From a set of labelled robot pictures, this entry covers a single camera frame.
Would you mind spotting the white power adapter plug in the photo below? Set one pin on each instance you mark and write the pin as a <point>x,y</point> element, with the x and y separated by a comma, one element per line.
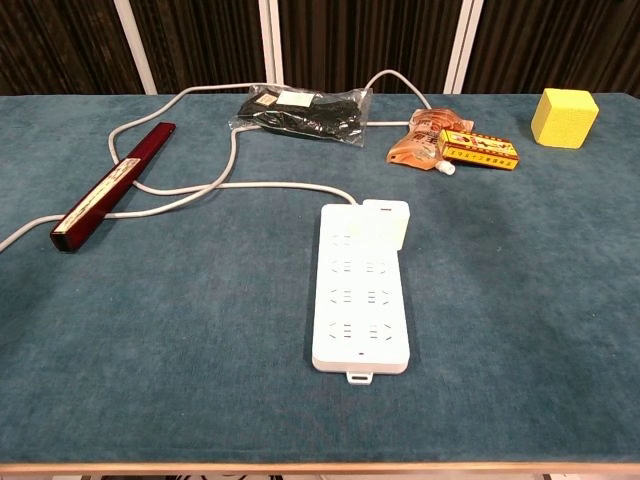
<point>385,225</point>

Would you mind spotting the white power strip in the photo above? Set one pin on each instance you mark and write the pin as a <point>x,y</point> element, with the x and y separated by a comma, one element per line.
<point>360,310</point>

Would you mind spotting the black item in clear bag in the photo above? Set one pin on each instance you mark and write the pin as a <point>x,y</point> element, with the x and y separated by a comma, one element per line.
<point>300,117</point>

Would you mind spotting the orange spout pouch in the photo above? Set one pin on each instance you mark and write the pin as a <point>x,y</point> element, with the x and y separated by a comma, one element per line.
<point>415,145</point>

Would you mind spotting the yellow red small box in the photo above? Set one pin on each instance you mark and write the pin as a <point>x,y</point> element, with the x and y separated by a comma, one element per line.
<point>480,150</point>

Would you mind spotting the teal table cloth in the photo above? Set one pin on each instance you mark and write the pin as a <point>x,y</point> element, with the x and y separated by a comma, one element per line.
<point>150,325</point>

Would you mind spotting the dark red long box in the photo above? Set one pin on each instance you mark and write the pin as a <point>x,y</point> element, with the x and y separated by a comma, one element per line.
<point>150,142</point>

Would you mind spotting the yellow sponge cube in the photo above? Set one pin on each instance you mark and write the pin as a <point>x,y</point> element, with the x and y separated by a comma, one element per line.
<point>565,117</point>

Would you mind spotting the white partition frame post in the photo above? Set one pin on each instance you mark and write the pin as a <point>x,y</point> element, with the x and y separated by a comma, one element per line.
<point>464,45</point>
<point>134,45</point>
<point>271,40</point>

